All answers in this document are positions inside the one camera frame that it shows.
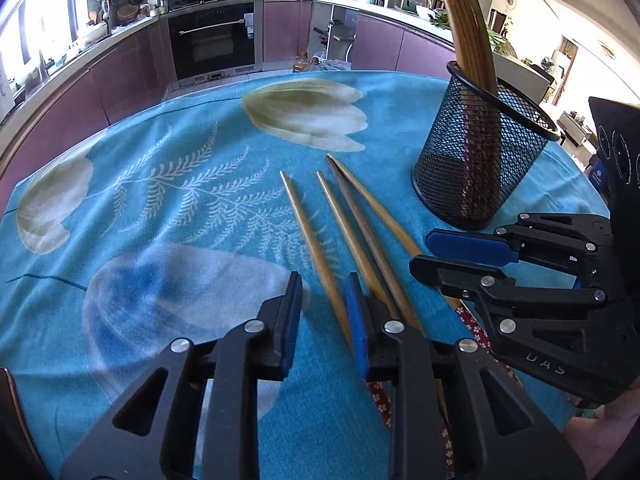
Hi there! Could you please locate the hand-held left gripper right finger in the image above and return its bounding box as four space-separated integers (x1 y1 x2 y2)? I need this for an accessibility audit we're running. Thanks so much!
345 272 586 480

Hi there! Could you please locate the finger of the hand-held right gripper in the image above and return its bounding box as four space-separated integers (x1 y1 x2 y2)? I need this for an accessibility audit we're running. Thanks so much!
426 212 613 273
409 255 608 341

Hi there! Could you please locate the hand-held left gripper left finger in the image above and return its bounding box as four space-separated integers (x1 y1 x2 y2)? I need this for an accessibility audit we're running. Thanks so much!
59 271 304 480

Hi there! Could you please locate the black mesh utensil holder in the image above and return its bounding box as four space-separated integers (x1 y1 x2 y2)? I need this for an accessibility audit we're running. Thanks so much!
411 60 562 231

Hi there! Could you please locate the floral-handled light wooden chopstick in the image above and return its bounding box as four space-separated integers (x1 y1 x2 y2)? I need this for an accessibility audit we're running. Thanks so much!
315 170 457 478
327 153 496 358
279 170 396 431

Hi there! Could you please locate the person's right forearm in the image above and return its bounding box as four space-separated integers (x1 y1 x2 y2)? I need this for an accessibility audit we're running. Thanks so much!
565 385 640 480

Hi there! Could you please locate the blue floral tablecloth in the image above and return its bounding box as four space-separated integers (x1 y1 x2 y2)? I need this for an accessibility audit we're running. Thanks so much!
0 70 613 480

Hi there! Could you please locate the pink kitchen base cabinet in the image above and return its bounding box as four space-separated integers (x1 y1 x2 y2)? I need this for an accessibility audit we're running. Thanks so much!
262 0 553 103
0 17 173 196

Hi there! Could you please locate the bunch of green vegetables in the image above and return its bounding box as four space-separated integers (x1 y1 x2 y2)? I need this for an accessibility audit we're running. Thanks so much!
429 10 516 56

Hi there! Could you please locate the black integrated stove with oven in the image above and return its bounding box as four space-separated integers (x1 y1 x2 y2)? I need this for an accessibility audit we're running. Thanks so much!
165 0 265 83

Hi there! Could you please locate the large kitchen window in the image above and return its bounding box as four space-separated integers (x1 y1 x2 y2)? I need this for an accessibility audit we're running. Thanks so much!
0 0 96 91

